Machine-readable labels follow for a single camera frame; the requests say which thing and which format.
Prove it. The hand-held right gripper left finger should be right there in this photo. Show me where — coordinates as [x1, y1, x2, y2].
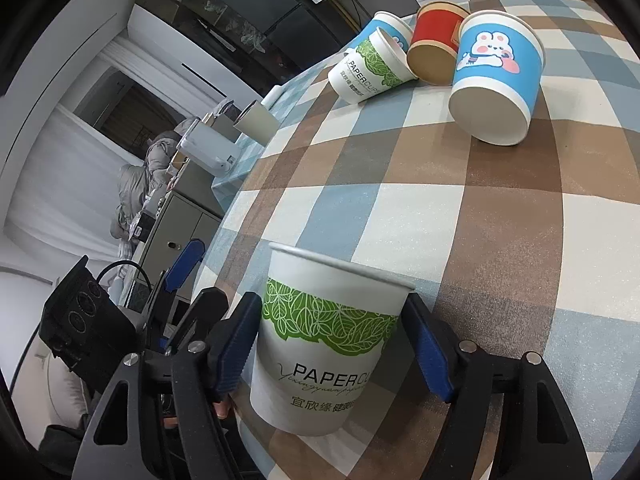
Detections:
[75, 291, 264, 480]

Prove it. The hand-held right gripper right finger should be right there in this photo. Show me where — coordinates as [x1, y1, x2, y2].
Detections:
[399, 291, 597, 480]

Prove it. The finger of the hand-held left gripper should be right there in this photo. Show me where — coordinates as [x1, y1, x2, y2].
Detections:
[148, 240, 206, 343]
[161, 287, 232, 357]

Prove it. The white green leaf paper cup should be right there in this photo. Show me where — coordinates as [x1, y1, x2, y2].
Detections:
[327, 27, 419, 105]
[249, 241, 417, 437]

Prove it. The plain white cup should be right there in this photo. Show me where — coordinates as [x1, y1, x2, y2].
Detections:
[235, 101, 277, 144]

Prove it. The blue bunny print paper cup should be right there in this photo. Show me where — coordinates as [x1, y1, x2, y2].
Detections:
[355, 11, 417, 55]
[447, 9, 547, 147]

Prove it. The red paper cup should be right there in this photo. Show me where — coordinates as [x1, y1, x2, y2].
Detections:
[406, 1, 471, 85]

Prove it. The grey cabinet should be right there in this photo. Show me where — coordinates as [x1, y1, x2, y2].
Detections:
[136, 191, 224, 306]

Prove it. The beige cushion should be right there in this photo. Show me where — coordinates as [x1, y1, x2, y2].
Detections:
[14, 350, 94, 442]

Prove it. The white tabletop appliance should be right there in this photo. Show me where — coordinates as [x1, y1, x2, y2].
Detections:
[175, 117, 242, 177]

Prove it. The plaid tablecloth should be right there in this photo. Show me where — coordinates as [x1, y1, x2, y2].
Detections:
[192, 0, 640, 480]

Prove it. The black refrigerator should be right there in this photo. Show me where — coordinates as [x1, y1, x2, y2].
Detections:
[205, 0, 347, 57]

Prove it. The black cable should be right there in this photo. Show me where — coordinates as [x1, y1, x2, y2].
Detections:
[95, 259, 153, 293]

